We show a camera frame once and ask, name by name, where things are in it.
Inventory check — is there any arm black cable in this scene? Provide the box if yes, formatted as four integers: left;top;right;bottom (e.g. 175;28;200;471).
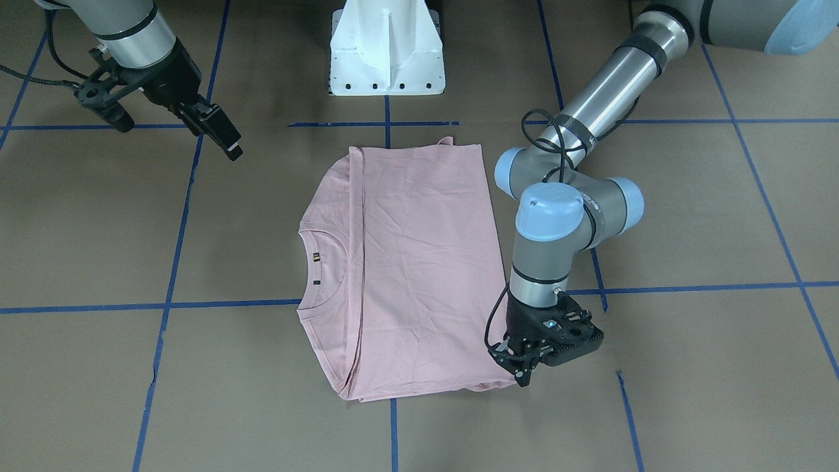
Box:
0;7;99;89
484;98;640;351

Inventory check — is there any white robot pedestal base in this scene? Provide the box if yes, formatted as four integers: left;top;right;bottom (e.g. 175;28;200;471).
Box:
328;1;446;96

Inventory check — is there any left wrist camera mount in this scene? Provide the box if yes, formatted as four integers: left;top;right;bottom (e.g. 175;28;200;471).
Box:
538;292;604;366

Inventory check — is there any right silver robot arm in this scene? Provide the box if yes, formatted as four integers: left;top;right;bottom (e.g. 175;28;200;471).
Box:
39;1;243;161

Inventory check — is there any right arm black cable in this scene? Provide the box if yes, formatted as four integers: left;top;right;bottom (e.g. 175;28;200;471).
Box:
0;7;99;89

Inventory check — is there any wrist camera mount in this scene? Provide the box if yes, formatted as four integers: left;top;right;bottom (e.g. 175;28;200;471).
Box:
73;45;153;132
538;292;604;366

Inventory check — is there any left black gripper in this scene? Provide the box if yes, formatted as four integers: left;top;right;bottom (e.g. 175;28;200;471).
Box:
488;296;570;387

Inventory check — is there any pink Snoopy t-shirt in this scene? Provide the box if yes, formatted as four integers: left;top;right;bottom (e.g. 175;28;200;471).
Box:
297;136;515;401

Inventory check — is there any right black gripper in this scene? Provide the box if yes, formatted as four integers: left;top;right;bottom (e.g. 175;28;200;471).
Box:
136;39;244;161

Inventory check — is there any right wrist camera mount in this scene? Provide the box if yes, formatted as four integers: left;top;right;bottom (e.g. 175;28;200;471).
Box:
73;45;153;132

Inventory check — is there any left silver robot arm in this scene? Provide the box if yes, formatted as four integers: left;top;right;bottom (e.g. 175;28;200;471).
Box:
528;27;837;401

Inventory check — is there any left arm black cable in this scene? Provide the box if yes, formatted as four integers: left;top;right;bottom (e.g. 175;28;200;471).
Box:
484;98;640;351

